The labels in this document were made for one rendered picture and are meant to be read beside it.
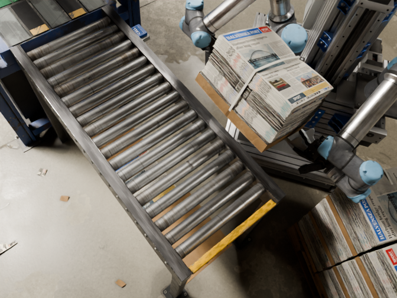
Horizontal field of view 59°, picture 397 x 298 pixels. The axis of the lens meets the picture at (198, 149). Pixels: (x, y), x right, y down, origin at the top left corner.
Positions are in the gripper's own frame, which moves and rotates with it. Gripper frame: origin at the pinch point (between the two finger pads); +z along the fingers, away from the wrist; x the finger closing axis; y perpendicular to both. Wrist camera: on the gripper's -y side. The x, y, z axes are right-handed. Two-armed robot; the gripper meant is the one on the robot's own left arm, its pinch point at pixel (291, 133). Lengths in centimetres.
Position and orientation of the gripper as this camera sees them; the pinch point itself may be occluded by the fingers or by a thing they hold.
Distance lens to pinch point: 145.9
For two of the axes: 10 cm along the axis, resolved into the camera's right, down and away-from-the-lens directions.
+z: -6.4, -7.1, 3.0
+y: 3.6, -6.2, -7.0
